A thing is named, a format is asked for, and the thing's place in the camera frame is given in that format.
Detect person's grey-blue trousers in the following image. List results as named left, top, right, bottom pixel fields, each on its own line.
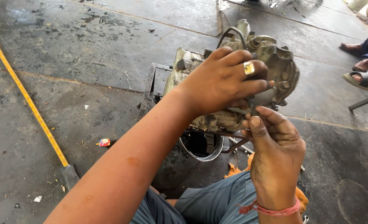
left=129, top=170, right=260, bottom=224

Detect rusty metal stand frame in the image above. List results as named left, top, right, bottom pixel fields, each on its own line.
left=137, top=63, right=250, bottom=154

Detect grey hose end sleeve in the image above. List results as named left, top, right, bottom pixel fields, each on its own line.
left=60, top=164, right=80, bottom=191

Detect yellow hose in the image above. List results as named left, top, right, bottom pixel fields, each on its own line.
left=0, top=0, right=70, bottom=167

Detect person's right hand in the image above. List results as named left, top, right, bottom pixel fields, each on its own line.
left=241, top=106, right=306, bottom=209

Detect person's left hand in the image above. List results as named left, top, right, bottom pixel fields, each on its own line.
left=179, top=47, right=275, bottom=118

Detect grey metal chair leg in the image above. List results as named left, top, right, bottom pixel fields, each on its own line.
left=348, top=93, right=368, bottom=112

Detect orange cloth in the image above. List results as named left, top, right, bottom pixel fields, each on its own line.
left=224, top=152, right=309, bottom=213

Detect black bent engine cable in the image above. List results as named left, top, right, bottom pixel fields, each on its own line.
left=216, top=27, right=248, bottom=50

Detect steel bowl of black oil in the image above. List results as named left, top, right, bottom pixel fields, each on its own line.
left=179, top=129, right=224, bottom=162

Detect white post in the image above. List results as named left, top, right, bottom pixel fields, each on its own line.
left=347, top=0, right=368, bottom=11

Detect metal engine block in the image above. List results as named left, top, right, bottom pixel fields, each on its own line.
left=163, top=19, right=300, bottom=133

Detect red thread wristband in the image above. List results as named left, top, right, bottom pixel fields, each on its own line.
left=237, top=199, right=301, bottom=217

